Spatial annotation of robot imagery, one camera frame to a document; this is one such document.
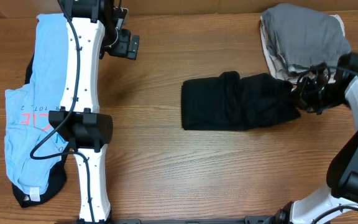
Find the black t-shirt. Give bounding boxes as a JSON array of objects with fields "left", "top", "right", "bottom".
[{"left": 181, "top": 71, "right": 300, "bottom": 131}]

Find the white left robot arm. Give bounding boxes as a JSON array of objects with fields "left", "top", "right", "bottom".
[{"left": 48, "top": 0, "right": 140, "bottom": 223}]

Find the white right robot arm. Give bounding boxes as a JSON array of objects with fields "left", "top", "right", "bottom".
[{"left": 265, "top": 52, "right": 358, "bottom": 224}]

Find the gray folded garment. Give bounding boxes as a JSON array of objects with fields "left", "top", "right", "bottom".
[{"left": 260, "top": 3, "right": 354, "bottom": 76}]

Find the light blue t-shirt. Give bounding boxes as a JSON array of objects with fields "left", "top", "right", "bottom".
[{"left": 4, "top": 12, "right": 71, "bottom": 202}]

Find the black bottom shirt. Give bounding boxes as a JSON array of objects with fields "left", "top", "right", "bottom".
[{"left": 11, "top": 55, "right": 70, "bottom": 208}]

